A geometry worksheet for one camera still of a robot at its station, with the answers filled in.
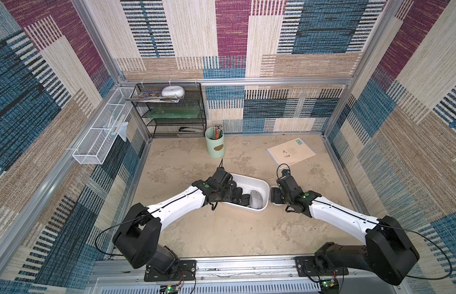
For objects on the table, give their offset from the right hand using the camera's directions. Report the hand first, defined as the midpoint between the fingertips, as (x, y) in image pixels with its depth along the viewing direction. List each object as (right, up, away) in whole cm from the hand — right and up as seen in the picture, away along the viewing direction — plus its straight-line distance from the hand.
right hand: (277, 190), depth 89 cm
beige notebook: (+14, +18, +23) cm, 32 cm away
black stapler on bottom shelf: (-47, +32, +23) cm, 61 cm away
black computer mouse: (-16, -5, +1) cm, 17 cm away
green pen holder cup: (-31, +21, +14) cm, 40 cm away
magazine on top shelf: (-60, +46, +3) cm, 75 cm away
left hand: (-24, -1, -2) cm, 24 cm away
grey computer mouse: (-11, -4, -1) cm, 11 cm away
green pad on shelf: (-52, +39, +10) cm, 66 cm away
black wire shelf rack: (-62, +34, +31) cm, 77 cm away
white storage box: (-13, +2, +7) cm, 15 cm away
